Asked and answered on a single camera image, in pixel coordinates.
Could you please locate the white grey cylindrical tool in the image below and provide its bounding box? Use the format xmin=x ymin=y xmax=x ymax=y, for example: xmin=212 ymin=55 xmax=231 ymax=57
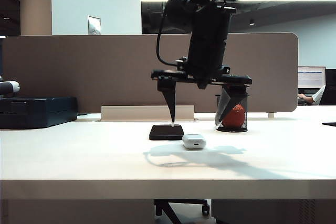
xmin=0 ymin=81 xmax=20 ymax=95

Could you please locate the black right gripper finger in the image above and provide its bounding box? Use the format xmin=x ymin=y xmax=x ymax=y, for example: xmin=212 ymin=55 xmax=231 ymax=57
xmin=156 ymin=78 xmax=177 ymax=127
xmin=214 ymin=84 xmax=250 ymax=127

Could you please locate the dark blue tool case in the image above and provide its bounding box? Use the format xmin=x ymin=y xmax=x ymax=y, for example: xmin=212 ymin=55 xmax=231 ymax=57
xmin=0 ymin=97 xmax=79 ymax=130

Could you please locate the black mesh pen holder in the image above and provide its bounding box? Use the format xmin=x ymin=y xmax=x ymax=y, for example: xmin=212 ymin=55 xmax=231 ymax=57
xmin=215 ymin=94 xmax=249 ymax=133

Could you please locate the white wireless earphone case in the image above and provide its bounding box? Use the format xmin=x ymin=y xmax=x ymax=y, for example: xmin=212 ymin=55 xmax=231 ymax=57
xmin=182 ymin=133 xmax=207 ymax=151

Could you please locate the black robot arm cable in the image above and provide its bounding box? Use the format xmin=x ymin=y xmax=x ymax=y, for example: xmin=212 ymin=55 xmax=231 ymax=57
xmin=156 ymin=0 xmax=186 ymax=67

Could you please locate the dark under-desk cabinet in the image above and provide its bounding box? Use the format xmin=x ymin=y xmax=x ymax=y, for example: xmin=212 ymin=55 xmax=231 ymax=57
xmin=211 ymin=199 xmax=336 ymax=224

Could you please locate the computer monitor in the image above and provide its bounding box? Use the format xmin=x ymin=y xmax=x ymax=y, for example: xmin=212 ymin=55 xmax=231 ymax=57
xmin=297 ymin=66 xmax=327 ymax=95

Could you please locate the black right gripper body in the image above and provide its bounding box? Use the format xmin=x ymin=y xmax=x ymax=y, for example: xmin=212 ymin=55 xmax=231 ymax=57
xmin=151 ymin=5 xmax=253 ymax=90

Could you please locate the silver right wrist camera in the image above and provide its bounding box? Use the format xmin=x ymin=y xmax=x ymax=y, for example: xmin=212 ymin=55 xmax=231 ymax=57
xmin=175 ymin=57 xmax=188 ymax=72

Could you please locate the orange fruit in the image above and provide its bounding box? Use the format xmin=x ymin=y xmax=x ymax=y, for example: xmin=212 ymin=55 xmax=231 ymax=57
xmin=222 ymin=103 xmax=246 ymax=127

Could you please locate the brown desk divider panel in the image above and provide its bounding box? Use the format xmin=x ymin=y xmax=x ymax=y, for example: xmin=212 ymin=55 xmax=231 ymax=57
xmin=1 ymin=33 xmax=299 ymax=114

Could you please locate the black office chair base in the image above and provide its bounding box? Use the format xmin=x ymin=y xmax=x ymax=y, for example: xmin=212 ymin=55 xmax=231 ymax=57
xmin=154 ymin=199 xmax=211 ymax=224

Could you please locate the white cable tray flap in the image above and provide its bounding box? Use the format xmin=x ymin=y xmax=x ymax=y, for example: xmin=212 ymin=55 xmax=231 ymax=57
xmin=101 ymin=105 xmax=195 ymax=122

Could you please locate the person in white shirt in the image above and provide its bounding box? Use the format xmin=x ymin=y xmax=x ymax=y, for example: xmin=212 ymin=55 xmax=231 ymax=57
xmin=298 ymin=84 xmax=327 ymax=106

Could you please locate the black smartphone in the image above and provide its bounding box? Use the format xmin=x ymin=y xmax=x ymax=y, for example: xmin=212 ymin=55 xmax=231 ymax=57
xmin=149 ymin=124 xmax=185 ymax=141

